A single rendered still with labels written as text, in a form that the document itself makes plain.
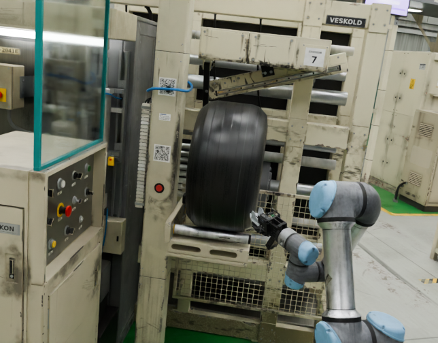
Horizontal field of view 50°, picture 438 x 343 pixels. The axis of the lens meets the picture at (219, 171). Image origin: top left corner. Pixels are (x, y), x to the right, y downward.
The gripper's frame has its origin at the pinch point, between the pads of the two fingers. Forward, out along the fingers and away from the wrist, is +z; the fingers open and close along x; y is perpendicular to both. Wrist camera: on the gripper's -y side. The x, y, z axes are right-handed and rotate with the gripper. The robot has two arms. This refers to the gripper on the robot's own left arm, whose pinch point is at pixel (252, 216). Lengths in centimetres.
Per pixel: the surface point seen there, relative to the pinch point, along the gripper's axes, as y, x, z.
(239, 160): 24.5, 0.2, 5.3
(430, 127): -172, -406, 189
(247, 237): -14.0, 0.7, 4.8
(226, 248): -16.5, 9.9, 7.6
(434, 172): -218, -387, 163
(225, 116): 36.1, -5.3, 21.5
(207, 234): -11.7, 14.0, 15.6
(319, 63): 42, -61, 25
